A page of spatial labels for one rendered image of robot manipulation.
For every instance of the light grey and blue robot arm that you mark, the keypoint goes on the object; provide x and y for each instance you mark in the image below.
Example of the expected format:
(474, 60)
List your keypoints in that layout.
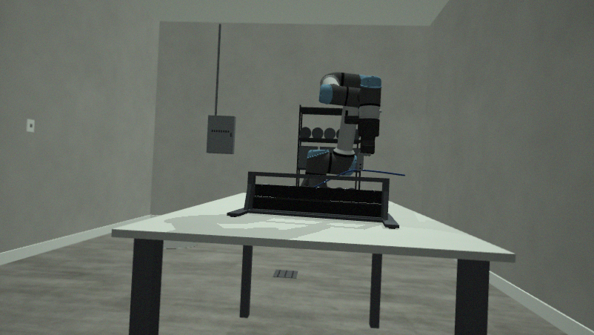
(351, 91)

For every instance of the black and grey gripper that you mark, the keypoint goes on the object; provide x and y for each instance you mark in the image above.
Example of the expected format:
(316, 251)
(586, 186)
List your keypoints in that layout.
(368, 129)

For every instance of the dark grey rack with hooks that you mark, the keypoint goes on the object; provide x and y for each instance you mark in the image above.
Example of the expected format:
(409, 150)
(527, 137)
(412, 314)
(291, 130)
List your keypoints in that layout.
(301, 203)

